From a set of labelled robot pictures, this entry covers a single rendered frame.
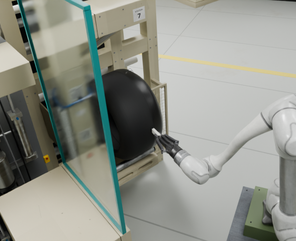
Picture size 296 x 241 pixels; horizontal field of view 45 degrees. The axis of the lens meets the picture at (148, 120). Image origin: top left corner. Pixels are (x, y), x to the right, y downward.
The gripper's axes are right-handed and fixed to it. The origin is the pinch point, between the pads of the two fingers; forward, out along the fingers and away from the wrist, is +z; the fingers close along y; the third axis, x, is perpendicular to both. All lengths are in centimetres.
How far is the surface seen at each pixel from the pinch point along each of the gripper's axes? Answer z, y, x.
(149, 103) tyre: 11.6, -3.0, -13.6
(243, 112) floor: 62, -185, 129
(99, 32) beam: 56, 2, -40
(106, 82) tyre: 34.2, 11.3, -21.0
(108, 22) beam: 56, -6, -45
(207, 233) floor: -28, -38, 116
